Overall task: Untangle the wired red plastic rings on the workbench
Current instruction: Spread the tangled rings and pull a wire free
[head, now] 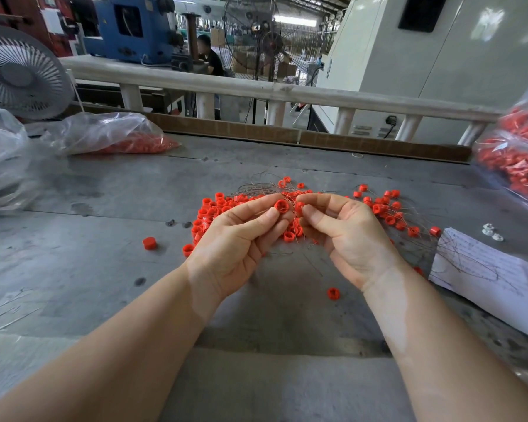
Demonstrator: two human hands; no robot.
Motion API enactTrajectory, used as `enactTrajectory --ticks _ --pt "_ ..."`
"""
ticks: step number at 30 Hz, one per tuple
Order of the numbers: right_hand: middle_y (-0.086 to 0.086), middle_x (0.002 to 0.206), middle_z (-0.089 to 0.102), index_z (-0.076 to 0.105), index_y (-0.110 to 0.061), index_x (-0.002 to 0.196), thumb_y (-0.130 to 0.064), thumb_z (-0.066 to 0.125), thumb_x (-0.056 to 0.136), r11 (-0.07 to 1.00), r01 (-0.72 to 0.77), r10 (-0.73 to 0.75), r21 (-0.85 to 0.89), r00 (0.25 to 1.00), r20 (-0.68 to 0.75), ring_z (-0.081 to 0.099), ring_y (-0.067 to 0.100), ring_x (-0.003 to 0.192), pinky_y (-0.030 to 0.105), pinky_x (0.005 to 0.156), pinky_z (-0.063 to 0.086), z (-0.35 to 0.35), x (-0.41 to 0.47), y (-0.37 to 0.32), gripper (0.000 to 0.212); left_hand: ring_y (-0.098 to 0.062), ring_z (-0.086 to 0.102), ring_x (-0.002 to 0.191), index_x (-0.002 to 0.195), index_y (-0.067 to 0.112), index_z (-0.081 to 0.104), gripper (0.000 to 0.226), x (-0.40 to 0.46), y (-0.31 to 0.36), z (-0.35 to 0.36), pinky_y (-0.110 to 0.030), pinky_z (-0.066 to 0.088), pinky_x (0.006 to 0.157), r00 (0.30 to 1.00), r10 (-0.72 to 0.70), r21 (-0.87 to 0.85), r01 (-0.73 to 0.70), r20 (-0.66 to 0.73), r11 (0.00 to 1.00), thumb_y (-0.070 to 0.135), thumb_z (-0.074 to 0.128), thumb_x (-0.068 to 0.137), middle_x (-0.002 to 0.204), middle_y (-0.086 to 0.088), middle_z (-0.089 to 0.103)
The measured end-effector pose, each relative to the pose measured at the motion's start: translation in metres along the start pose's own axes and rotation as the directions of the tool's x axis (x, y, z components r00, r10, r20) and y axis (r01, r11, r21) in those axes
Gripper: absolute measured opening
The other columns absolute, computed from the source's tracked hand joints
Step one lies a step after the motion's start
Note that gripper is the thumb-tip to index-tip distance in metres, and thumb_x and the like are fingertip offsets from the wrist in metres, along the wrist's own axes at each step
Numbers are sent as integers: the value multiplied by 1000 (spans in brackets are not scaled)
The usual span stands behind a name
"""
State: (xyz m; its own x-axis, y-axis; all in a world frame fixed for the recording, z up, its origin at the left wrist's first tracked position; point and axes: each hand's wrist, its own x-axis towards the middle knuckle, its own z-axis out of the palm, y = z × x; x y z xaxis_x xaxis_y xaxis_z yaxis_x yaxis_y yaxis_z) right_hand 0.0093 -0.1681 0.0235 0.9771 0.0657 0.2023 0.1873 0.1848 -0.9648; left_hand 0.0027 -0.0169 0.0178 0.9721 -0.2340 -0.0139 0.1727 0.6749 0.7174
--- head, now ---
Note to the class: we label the person's left hand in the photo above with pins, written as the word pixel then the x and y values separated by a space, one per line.
pixel 229 250

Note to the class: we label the person's right hand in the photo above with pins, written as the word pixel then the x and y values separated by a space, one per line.
pixel 356 240

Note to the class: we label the pile of red plastic rings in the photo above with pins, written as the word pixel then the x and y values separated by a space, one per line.
pixel 213 211

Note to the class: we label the person's right forearm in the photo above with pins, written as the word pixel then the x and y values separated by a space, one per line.
pixel 453 347

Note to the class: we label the person's left forearm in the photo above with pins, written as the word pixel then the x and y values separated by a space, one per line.
pixel 92 364

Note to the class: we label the brown wooden board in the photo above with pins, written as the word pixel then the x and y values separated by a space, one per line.
pixel 253 132

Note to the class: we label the small clear plastic piece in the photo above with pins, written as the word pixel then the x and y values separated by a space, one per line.
pixel 498 236
pixel 488 228

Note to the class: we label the white paper sheet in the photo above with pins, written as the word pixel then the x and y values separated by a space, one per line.
pixel 490 284

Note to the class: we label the white metal railing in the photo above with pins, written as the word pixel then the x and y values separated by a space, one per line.
pixel 211 83

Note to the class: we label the clear bag with red pieces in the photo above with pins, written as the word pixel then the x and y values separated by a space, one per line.
pixel 107 133

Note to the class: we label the large clear bag red pieces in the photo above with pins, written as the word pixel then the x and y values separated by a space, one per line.
pixel 515 156

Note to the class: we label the large grey machine cabinet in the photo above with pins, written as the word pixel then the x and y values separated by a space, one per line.
pixel 481 57

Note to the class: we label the blue industrial machine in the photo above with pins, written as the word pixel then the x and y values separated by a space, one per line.
pixel 145 35

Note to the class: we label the crumpled clear plastic bag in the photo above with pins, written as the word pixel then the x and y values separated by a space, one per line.
pixel 0 161

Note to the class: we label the white desk fan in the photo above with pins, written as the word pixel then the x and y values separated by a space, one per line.
pixel 22 73

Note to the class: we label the red industrial machine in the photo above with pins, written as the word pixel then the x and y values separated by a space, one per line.
pixel 19 15

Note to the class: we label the black pedestal fan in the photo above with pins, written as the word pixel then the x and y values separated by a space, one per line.
pixel 271 44

